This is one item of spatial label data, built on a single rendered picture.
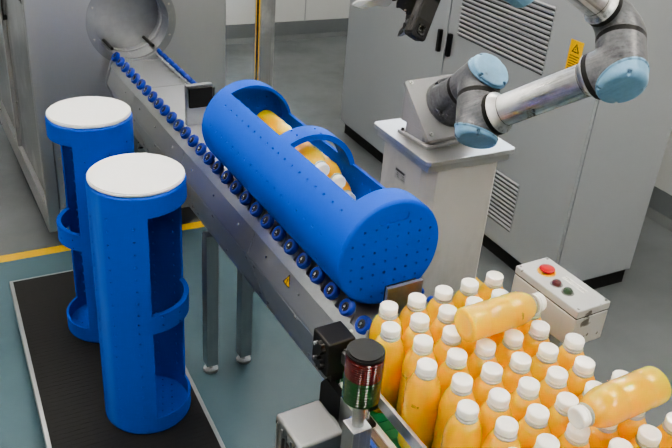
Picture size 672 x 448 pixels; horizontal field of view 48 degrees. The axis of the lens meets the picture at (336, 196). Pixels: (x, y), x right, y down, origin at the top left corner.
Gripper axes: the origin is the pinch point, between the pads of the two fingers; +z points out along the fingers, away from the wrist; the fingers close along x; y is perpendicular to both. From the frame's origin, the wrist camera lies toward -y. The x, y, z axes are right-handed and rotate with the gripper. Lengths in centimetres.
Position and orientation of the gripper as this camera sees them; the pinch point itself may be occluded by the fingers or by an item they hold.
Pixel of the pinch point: (375, 23)
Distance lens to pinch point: 176.2
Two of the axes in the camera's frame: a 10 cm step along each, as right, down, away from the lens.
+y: 0.6, -9.1, 4.1
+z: -6.9, 2.6, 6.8
